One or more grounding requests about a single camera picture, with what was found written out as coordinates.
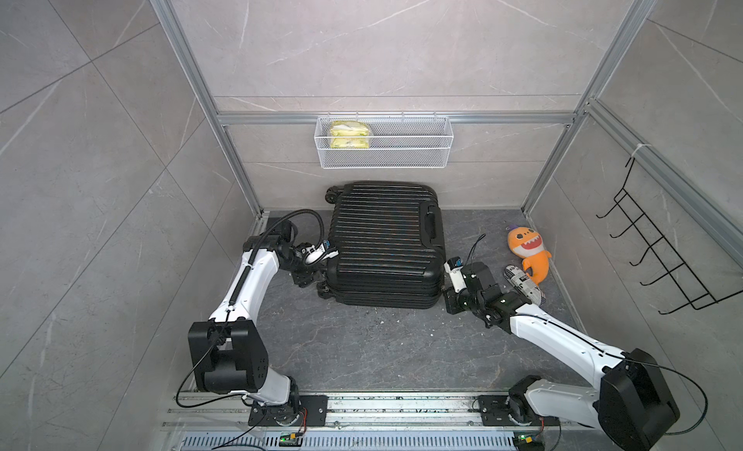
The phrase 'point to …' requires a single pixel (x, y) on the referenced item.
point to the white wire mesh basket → (383, 142)
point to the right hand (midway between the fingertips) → (446, 292)
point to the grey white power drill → (524, 285)
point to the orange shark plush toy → (528, 244)
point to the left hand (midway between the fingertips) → (316, 261)
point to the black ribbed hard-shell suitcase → (390, 236)
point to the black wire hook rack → (697, 293)
